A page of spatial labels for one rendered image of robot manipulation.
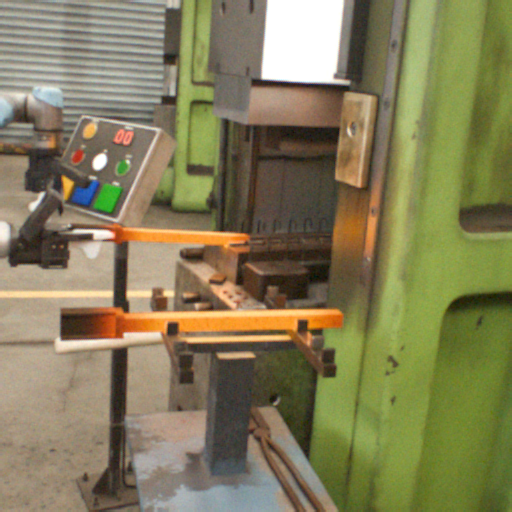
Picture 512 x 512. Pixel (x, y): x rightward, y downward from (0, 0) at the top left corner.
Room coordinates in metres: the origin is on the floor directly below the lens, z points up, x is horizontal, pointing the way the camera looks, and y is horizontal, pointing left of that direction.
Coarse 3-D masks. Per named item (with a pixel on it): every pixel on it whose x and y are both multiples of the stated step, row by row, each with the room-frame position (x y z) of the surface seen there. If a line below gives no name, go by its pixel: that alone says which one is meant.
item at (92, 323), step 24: (72, 312) 1.02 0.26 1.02; (96, 312) 1.03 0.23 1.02; (120, 312) 1.05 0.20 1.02; (144, 312) 1.07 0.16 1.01; (168, 312) 1.08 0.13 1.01; (192, 312) 1.09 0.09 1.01; (216, 312) 1.10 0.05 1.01; (240, 312) 1.11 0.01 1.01; (264, 312) 1.12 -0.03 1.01; (288, 312) 1.13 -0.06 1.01; (312, 312) 1.14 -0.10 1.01; (336, 312) 1.15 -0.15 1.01; (72, 336) 1.02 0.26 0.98; (96, 336) 1.03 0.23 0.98; (120, 336) 1.03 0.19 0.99
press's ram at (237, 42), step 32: (224, 0) 1.70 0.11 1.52; (256, 0) 1.55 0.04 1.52; (288, 0) 1.53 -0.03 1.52; (320, 0) 1.56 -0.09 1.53; (224, 32) 1.69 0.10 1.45; (256, 32) 1.54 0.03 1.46; (288, 32) 1.53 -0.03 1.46; (320, 32) 1.56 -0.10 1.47; (224, 64) 1.68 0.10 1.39; (256, 64) 1.53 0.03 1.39; (288, 64) 1.53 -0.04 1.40; (320, 64) 1.56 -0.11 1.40
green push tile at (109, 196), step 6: (108, 186) 1.96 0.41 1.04; (114, 186) 1.95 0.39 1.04; (102, 192) 1.96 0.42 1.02; (108, 192) 1.95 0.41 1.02; (114, 192) 1.94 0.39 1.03; (120, 192) 1.93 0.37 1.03; (102, 198) 1.95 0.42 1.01; (108, 198) 1.94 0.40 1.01; (114, 198) 1.92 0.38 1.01; (96, 204) 1.95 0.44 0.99; (102, 204) 1.94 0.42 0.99; (108, 204) 1.92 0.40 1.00; (114, 204) 1.91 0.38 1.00; (102, 210) 1.93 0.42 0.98; (108, 210) 1.91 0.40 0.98
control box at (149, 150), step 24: (96, 120) 2.15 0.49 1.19; (72, 144) 2.15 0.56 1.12; (96, 144) 2.09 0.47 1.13; (120, 144) 2.04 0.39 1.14; (144, 144) 1.99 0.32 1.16; (168, 144) 2.01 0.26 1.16; (144, 168) 1.95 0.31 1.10; (72, 192) 2.04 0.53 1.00; (96, 192) 1.99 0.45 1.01; (144, 192) 1.95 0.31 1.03; (96, 216) 1.95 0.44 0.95; (120, 216) 1.89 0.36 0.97
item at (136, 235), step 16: (80, 224) 1.48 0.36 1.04; (96, 224) 1.50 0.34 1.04; (112, 224) 1.52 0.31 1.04; (112, 240) 1.49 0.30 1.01; (144, 240) 1.52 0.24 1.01; (160, 240) 1.54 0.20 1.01; (176, 240) 1.55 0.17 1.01; (192, 240) 1.57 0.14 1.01; (208, 240) 1.58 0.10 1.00; (224, 240) 1.60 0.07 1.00; (240, 240) 1.62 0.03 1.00
